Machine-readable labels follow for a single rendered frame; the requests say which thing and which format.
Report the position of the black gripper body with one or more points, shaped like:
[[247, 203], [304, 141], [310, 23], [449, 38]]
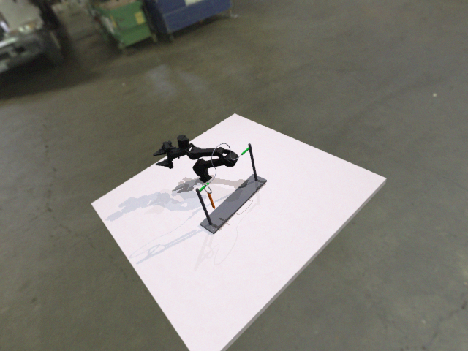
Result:
[[171, 154]]

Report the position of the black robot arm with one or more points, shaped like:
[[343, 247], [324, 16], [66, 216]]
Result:
[[201, 166]]

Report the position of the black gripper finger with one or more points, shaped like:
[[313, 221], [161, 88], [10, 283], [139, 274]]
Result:
[[161, 151], [162, 163]]

